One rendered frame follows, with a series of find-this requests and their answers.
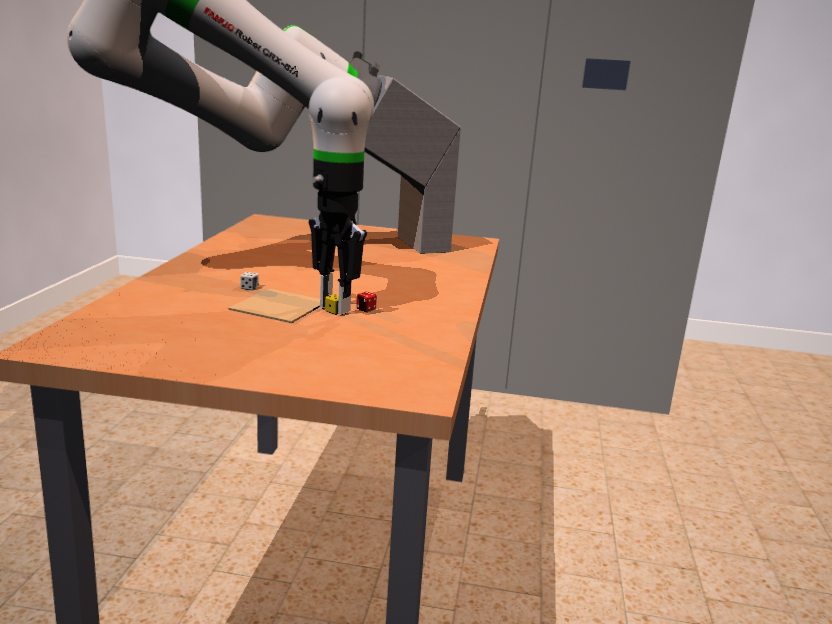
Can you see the dark red die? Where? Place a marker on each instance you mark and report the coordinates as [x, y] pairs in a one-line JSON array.
[[366, 301]]

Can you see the tan flat mat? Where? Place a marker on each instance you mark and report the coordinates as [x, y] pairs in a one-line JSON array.
[[278, 305]]

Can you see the yellow die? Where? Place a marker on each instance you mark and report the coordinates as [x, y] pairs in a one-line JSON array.
[[331, 304]]

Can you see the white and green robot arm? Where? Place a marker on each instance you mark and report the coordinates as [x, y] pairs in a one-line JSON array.
[[111, 39]]

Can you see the white die with black pips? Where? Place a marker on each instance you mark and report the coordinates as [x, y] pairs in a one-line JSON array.
[[249, 280]]

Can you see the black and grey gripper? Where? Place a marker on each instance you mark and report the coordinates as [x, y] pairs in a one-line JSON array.
[[327, 232]]

